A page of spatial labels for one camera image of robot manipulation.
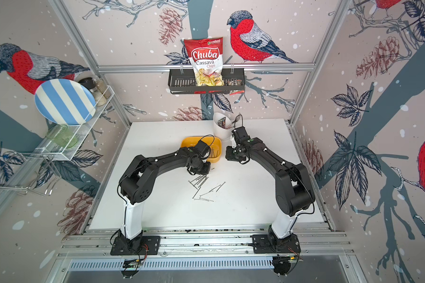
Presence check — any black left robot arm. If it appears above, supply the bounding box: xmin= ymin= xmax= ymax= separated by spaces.
xmin=116 ymin=140 xmax=211 ymax=249

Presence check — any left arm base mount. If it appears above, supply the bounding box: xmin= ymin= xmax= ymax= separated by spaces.
xmin=110 ymin=235 xmax=161 ymax=256

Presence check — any clear wire dish rack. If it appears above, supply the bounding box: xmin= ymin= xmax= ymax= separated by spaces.
xmin=0 ymin=86 xmax=115 ymax=196

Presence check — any yellow plastic storage box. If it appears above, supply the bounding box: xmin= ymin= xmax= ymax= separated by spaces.
xmin=181 ymin=135 xmax=222 ymax=163

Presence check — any blue white striped plate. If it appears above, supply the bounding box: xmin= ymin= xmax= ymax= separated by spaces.
xmin=34 ymin=79 xmax=96 ymax=126

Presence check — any black wall basket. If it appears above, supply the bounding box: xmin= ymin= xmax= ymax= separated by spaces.
xmin=168 ymin=68 xmax=246 ymax=94

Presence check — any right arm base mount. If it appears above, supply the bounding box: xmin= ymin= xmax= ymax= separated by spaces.
xmin=249 ymin=233 xmax=301 ymax=254

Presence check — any steel nail pile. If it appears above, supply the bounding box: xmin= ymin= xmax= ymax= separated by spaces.
xmin=188 ymin=175 xmax=209 ymax=199

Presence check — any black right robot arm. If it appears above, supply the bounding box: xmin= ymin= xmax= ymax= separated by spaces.
xmin=225 ymin=126 xmax=315 ymax=251

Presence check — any white cutlery holder cup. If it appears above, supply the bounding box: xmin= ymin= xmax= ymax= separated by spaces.
xmin=213 ymin=112 xmax=232 ymax=140

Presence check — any red Chuba chips bag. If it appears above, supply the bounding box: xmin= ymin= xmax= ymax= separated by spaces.
xmin=184 ymin=37 xmax=224 ymax=87

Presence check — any dark lid spice jar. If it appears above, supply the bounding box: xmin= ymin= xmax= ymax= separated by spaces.
xmin=78 ymin=77 xmax=102 ymax=102

